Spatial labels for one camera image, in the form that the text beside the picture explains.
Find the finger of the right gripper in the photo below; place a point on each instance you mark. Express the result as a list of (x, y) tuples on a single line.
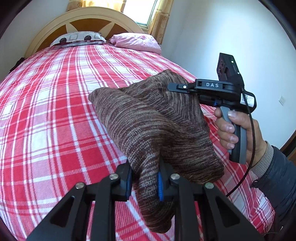
[(183, 88)]

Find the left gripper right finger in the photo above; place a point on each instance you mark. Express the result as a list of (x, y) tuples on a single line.
[(202, 212)]

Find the brown knitted sweater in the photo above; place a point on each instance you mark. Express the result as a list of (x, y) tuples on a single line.
[(149, 124)]

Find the right forearm dark sleeve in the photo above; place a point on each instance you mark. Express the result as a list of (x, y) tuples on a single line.
[(276, 180)]

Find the pink pillow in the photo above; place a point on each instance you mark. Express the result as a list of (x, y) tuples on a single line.
[(136, 41)]

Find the yellow curtain by headboard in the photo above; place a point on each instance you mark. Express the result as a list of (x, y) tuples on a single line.
[(157, 24)]

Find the bright window behind bed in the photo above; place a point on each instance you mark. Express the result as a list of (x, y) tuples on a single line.
[(140, 11)]

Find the red plaid bed sheet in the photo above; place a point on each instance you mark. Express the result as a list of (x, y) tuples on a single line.
[(50, 135)]

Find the cream wooden headboard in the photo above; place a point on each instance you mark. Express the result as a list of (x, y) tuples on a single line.
[(107, 22)]

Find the grey patterned pillow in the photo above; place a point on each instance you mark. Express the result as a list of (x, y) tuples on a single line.
[(79, 37)]

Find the black camera box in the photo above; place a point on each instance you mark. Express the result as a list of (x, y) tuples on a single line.
[(227, 70)]

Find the white wall socket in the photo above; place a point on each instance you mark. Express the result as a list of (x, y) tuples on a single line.
[(282, 100)]

